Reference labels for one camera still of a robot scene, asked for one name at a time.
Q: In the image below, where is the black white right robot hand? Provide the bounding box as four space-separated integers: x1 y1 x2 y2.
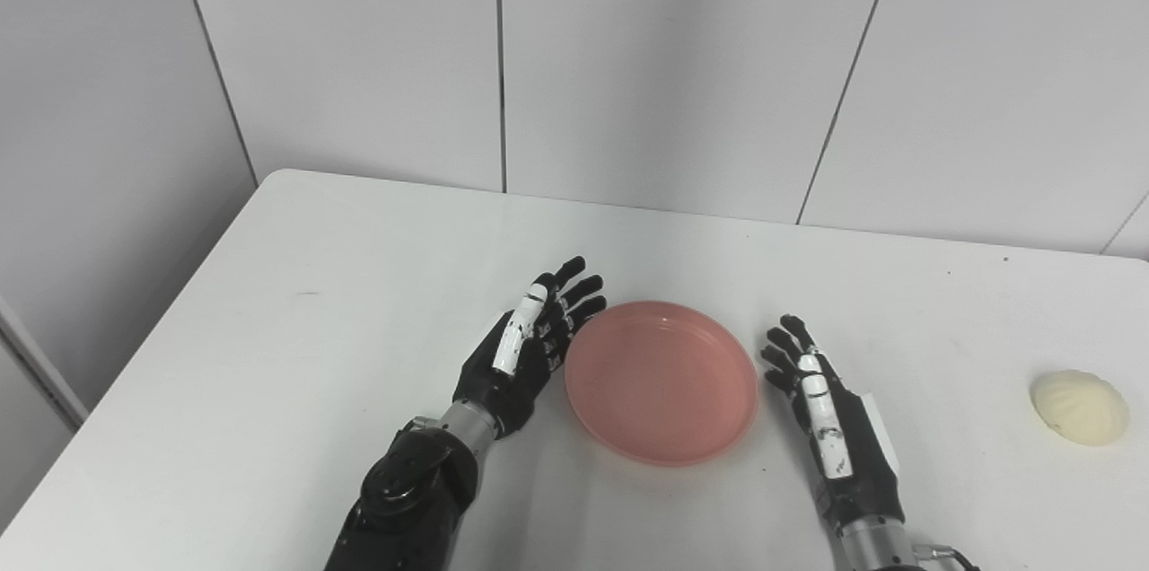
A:
759 313 908 534

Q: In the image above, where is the white steamed bun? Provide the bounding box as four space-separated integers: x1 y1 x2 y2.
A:
1029 369 1132 448

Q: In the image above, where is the pink round plate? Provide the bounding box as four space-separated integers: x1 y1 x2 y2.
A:
563 300 760 468

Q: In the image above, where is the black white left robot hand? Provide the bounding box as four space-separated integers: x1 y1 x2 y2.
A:
451 256 609 440

